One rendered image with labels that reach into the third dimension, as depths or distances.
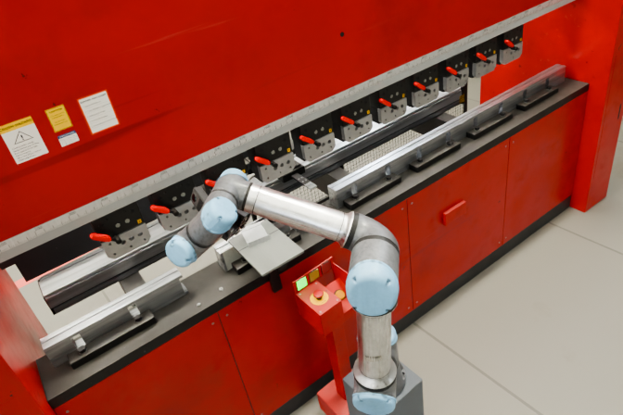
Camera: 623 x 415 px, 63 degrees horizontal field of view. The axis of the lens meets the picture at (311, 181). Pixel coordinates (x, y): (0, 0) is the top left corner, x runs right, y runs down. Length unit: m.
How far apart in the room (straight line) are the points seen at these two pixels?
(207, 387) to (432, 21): 1.75
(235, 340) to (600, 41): 2.42
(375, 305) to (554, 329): 1.87
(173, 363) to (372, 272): 1.09
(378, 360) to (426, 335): 1.49
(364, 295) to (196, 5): 0.99
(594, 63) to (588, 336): 1.46
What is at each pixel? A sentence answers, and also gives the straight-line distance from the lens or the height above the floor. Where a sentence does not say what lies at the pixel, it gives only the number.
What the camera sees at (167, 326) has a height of 0.87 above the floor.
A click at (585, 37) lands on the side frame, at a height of 1.13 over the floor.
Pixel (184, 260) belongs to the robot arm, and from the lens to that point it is 1.22.
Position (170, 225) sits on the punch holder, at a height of 1.20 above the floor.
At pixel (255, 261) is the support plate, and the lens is 1.86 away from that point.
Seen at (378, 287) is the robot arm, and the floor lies 1.39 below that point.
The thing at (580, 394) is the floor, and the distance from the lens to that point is 2.74.
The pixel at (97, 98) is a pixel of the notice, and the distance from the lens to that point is 1.60.
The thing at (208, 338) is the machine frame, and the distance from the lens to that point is 2.03.
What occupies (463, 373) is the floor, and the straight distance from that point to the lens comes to 2.71.
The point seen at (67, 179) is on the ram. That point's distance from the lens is 1.65.
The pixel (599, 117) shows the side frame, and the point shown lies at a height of 0.69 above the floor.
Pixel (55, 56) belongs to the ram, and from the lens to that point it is 1.55.
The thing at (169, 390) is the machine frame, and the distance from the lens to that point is 2.11.
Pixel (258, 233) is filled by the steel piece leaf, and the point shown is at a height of 1.00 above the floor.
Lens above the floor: 2.20
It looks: 33 degrees down
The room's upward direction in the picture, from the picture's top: 10 degrees counter-clockwise
